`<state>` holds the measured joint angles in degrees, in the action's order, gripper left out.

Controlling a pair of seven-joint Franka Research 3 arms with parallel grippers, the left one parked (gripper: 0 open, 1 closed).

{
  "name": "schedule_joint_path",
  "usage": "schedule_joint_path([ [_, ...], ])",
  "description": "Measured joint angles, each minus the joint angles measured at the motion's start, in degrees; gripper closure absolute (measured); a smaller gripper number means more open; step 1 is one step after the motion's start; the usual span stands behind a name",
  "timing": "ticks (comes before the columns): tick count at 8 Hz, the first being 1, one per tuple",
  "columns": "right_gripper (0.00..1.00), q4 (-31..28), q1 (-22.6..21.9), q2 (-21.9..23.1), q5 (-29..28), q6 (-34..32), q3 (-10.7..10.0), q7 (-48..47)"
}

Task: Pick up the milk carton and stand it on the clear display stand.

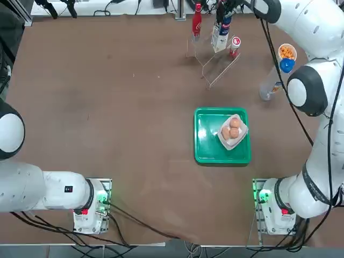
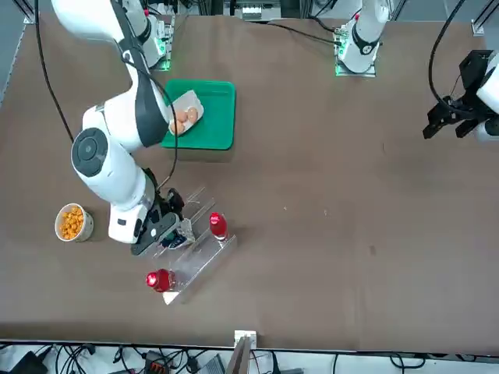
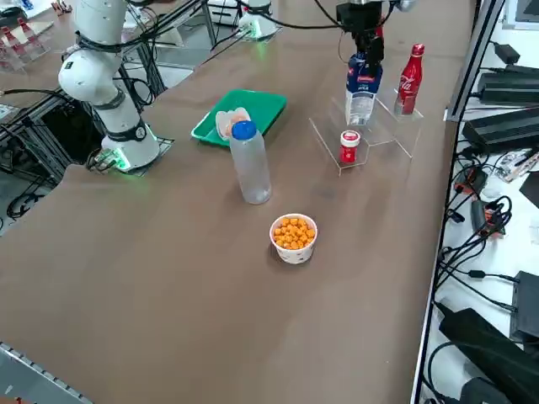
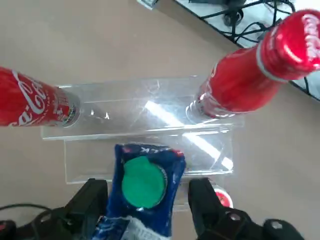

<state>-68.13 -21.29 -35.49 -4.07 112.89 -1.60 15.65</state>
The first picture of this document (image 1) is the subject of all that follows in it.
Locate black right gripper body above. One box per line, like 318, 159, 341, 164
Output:
223, 0, 245, 11

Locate blue milk carton green cap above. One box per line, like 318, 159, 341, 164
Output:
211, 15, 232, 54

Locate clear acrylic display stand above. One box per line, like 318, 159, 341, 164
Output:
185, 15, 241, 89

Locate red cola bottle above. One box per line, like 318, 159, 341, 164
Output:
191, 2, 203, 41

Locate small bottle red white cap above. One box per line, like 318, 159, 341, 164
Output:
228, 37, 242, 59

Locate white cup of orange snacks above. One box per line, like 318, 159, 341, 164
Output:
277, 44, 298, 62

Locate tall white bottle blue cap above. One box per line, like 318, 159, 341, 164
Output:
259, 58, 296, 102

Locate white square dish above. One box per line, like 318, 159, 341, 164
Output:
217, 113, 248, 151

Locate green plastic tray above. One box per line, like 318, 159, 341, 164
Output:
193, 107, 252, 165

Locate black tripod legs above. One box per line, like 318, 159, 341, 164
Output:
34, 0, 78, 19

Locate aluminium frame post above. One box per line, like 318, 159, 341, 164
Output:
175, 0, 187, 20

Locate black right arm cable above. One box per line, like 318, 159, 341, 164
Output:
259, 18, 314, 146

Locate black background cables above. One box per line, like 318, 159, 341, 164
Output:
92, 0, 216, 16

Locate black left arm base cables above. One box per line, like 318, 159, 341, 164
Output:
10, 203, 189, 248

